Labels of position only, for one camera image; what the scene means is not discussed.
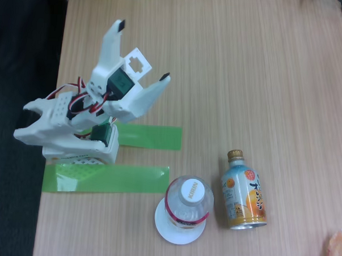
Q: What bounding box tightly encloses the long green tape strip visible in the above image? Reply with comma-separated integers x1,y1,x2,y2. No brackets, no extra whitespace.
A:
42,161,170,198

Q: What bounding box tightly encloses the small white round plate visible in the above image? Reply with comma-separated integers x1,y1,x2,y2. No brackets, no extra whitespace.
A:
153,197,208,246

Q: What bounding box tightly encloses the orange plastic bag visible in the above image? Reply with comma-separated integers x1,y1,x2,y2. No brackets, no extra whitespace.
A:
321,227,342,256

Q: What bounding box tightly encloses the clear plastic bottle orange label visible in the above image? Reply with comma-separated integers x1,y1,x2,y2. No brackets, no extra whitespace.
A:
163,174,216,231

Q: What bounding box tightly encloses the short green tape strip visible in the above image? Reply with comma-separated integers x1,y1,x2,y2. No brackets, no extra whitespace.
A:
115,122,183,152

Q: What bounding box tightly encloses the orange drink bottle can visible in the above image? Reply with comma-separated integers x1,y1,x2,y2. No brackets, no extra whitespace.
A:
218,148,271,232

